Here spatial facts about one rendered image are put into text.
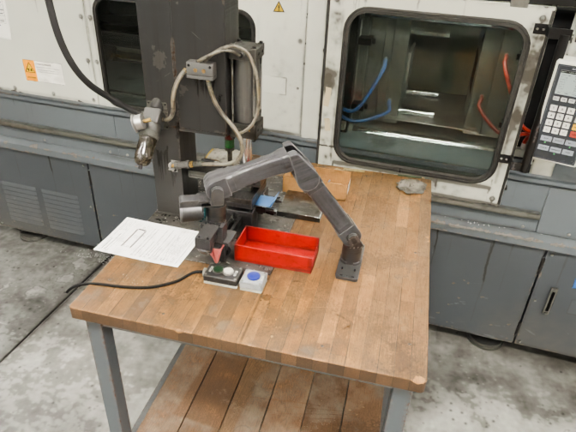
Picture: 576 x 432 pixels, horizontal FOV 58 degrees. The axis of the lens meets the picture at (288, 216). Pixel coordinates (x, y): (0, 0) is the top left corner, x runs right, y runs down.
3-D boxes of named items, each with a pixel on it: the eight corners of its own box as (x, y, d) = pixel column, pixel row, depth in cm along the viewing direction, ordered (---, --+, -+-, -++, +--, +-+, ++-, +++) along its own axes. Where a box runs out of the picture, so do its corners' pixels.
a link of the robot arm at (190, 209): (182, 230, 141) (179, 191, 135) (179, 213, 149) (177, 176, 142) (224, 225, 144) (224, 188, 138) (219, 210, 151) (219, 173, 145)
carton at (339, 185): (345, 203, 203) (346, 185, 198) (282, 193, 207) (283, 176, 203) (349, 188, 213) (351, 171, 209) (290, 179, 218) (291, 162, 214)
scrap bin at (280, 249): (310, 273, 162) (312, 258, 159) (234, 260, 167) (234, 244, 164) (318, 252, 172) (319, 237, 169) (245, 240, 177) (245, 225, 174)
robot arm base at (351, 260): (337, 257, 157) (360, 261, 156) (346, 223, 173) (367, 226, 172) (334, 278, 161) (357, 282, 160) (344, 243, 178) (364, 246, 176)
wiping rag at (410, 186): (394, 195, 210) (427, 196, 207) (394, 189, 208) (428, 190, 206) (396, 179, 221) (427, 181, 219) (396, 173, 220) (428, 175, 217)
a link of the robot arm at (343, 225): (348, 249, 161) (292, 177, 143) (341, 237, 167) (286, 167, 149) (364, 237, 161) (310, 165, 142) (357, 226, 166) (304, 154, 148)
